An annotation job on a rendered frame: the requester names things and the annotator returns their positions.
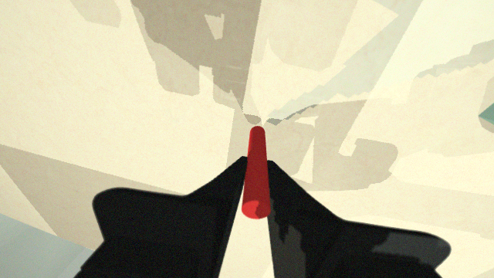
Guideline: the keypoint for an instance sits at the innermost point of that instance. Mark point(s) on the red peg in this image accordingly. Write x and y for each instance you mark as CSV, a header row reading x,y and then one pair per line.
x,y
256,200

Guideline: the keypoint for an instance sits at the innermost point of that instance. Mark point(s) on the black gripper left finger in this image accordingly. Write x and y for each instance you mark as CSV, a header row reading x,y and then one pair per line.
x,y
202,220

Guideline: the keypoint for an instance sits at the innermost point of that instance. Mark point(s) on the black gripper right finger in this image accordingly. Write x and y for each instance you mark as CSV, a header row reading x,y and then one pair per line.
x,y
308,240

